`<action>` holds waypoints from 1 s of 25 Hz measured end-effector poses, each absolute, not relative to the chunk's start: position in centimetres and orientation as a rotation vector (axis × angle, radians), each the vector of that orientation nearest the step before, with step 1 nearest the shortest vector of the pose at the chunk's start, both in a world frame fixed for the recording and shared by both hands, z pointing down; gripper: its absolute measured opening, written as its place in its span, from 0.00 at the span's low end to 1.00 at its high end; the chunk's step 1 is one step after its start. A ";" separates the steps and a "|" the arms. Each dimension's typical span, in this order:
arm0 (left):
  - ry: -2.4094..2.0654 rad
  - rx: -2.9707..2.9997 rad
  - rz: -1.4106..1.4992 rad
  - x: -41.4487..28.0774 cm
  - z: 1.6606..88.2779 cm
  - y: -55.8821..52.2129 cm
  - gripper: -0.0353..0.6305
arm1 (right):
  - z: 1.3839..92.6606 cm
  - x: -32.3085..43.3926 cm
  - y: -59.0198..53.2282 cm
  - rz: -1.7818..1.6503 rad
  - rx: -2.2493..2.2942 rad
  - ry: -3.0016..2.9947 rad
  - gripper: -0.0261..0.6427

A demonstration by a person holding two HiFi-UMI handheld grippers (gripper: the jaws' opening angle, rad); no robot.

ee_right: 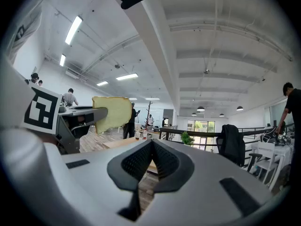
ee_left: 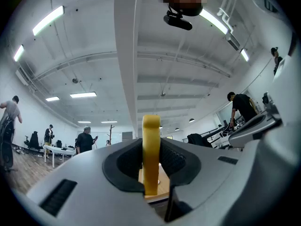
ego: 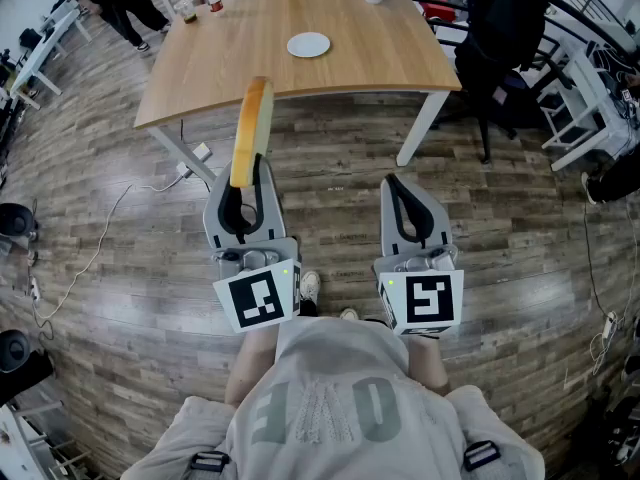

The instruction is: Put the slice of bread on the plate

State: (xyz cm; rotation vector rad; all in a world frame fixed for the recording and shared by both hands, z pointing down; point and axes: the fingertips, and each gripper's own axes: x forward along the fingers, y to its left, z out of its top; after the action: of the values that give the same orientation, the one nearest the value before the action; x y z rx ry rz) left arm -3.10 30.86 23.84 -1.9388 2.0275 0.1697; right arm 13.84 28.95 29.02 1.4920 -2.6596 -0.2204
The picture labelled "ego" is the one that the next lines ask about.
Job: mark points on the red box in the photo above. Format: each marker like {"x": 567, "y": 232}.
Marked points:
{"x": 435, "y": 7}

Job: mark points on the black round device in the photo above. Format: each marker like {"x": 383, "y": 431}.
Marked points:
{"x": 15, "y": 220}
{"x": 15, "y": 350}

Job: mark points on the white metal rack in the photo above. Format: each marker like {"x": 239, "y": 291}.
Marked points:
{"x": 20, "y": 443}

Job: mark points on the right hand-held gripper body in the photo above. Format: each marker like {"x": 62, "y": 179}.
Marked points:
{"x": 430, "y": 298}

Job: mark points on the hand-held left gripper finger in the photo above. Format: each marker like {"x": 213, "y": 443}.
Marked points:
{"x": 212, "y": 218}
{"x": 274, "y": 213}

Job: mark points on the person's right shoe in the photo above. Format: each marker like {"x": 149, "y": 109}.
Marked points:
{"x": 349, "y": 314}

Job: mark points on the person's left forearm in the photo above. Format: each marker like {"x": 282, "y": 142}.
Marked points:
{"x": 250, "y": 363}

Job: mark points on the sliced bread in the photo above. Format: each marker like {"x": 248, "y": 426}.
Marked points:
{"x": 250, "y": 128}

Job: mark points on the person's right forearm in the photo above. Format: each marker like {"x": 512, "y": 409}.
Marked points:
{"x": 427, "y": 363}

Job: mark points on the person's shoe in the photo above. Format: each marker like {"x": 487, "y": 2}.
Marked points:
{"x": 310, "y": 287}
{"x": 349, "y": 314}

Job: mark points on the white plate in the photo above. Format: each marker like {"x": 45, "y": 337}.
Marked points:
{"x": 308, "y": 45}

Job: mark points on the white power adapter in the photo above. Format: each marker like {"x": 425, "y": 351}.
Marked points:
{"x": 202, "y": 151}

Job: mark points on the wooden table with white legs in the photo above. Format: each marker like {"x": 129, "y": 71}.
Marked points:
{"x": 225, "y": 58}

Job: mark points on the white power strip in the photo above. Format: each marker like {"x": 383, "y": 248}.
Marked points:
{"x": 35, "y": 288}
{"x": 610, "y": 324}

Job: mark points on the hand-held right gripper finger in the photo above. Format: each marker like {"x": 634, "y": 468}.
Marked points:
{"x": 439, "y": 228}
{"x": 389, "y": 228}

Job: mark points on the white side desk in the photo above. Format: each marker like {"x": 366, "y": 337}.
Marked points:
{"x": 580, "y": 83}

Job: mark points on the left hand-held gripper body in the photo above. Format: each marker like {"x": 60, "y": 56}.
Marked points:
{"x": 257, "y": 298}

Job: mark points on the clear plastic cup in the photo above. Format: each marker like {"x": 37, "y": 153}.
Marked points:
{"x": 186, "y": 10}

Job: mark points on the person's light grey shirt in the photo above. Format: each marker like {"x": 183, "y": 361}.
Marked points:
{"x": 340, "y": 418}

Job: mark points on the person's left shoe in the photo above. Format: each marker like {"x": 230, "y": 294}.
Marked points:
{"x": 310, "y": 287}

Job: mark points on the dark jacket on chair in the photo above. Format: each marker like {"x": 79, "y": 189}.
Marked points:
{"x": 505, "y": 28}

